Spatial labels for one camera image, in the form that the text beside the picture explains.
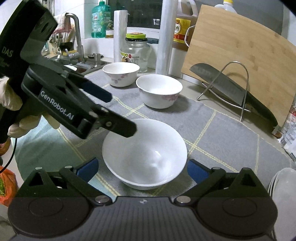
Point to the steel sink faucet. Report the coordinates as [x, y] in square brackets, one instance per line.
[67, 40]

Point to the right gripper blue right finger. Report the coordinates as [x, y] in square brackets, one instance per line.
[206, 180]

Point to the white floral bowl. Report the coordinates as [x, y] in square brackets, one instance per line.
[121, 74]
[158, 91]

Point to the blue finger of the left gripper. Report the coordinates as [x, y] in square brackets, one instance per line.
[83, 83]
[114, 122]

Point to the white plate fruit print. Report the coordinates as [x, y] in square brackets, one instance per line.
[282, 191]

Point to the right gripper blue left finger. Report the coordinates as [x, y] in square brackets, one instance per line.
[79, 176]

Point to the bamboo cutting board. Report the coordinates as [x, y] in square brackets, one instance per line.
[254, 56]

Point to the tall cling film roll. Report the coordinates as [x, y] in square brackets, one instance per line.
[166, 35]

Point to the green dish soap bottle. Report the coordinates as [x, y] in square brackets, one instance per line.
[100, 17]

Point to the grey and teal checked mat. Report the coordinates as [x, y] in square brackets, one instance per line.
[210, 137]

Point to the white jug yellow cap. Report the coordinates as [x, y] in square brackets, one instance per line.
[226, 5]

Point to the wire knife rack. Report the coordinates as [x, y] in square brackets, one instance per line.
[224, 84]

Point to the short white paper roll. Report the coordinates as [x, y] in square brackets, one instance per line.
[119, 32]

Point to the cleaver knife black handle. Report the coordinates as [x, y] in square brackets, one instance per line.
[253, 102]

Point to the orange plastic bag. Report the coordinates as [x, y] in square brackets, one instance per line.
[9, 187]

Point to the glass jar green lid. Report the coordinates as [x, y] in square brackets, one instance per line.
[136, 50]

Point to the cooking oil jug yellow cap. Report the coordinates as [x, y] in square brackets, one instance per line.
[187, 14]

